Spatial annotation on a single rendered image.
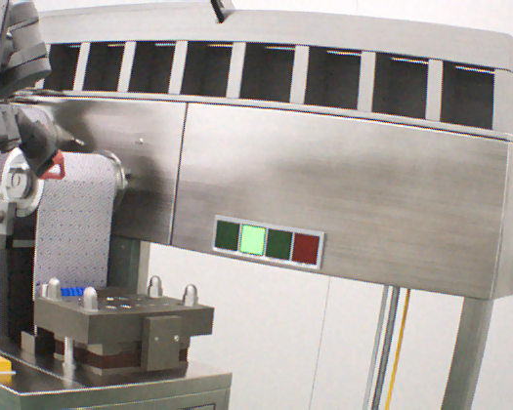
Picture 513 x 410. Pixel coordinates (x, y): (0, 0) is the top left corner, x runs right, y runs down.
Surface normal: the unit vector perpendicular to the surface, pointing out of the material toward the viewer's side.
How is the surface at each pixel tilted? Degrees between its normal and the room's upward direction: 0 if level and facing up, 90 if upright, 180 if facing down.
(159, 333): 90
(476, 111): 90
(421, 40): 90
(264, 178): 90
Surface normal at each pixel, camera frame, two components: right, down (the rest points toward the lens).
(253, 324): -0.56, -0.02
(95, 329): 0.82, 0.12
